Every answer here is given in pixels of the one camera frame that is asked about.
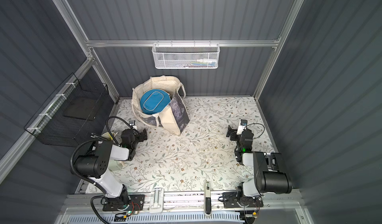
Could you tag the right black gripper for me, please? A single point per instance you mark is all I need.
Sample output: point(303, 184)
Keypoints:
point(233, 133)

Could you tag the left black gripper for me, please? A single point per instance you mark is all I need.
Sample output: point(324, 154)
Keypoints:
point(140, 134)

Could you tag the blue paddle case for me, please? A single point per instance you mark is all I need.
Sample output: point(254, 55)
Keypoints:
point(154, 101)

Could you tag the cream canvas tote bag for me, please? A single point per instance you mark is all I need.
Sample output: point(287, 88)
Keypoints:
point(174, 117)

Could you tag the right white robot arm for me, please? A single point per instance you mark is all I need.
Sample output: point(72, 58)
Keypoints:
point(270, 171)

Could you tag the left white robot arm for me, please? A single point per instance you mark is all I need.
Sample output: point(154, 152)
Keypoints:
point(90, 160)

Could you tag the cup with yellow item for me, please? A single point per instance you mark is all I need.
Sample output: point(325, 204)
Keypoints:
point(112, 136)

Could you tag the black white handheld device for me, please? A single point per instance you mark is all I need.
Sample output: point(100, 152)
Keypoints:
point(207, 199)

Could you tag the white vented floor panel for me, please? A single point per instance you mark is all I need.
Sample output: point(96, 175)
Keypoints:
point(174, 218)

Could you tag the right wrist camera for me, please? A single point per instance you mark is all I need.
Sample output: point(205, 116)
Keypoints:
point(242, 126)

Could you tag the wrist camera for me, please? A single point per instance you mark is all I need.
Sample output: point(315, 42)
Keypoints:
point(132, 124)
point(242, 126)

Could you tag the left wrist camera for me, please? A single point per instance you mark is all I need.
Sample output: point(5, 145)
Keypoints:
point(132, 124)

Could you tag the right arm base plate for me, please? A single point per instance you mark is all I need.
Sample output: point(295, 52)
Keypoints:
point(233, 200)

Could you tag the black wire side basket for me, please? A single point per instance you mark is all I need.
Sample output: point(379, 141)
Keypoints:
point(75, 112)

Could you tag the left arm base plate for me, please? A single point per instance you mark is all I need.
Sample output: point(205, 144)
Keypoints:
point(132, 203)

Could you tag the white bracket on rail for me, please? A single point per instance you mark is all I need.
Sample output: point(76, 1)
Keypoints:
point(156, 201)

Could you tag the white wire wall basket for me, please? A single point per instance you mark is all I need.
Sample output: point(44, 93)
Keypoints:
point(193, 57)

